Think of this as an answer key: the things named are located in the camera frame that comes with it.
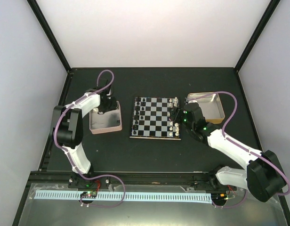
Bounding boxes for right circuit board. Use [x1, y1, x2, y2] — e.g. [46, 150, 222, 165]
[211, 193, 236, 201]

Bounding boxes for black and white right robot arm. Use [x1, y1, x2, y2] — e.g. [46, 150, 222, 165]
[169, 102, 288, 202]

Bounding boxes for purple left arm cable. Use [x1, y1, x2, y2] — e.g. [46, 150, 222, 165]
[54, 70, 126, 209]

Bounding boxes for black and white chessboard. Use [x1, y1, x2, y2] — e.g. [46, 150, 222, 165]
[130, 97, 181, 140]

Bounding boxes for left circuit board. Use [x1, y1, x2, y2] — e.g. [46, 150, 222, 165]
[80, 191, 97, 199]

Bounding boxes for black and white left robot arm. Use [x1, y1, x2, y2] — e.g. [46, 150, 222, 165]
[49, 79, 122, 188]

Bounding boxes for light blue slotted cable duct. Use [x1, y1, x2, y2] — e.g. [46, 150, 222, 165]
[34, 190, 212, 204]

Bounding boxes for gold metal tin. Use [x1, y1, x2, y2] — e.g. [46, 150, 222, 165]
[185, 92, 225, 124]

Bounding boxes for pink metal tin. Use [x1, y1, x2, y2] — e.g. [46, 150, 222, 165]
[89, 101, 122, 135]

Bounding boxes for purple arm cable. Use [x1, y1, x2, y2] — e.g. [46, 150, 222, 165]
[54, 70, 126, 209]
[186, 91, 290, 209]

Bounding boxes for circuit board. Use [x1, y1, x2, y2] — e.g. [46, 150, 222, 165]
[211, 193, 236, 201]
[80, 191, 97, 199]

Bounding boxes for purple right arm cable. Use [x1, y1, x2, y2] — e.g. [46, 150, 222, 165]
[186, 91, 290, 209]

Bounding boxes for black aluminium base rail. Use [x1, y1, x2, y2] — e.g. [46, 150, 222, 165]
[28, 168, 247, 191]

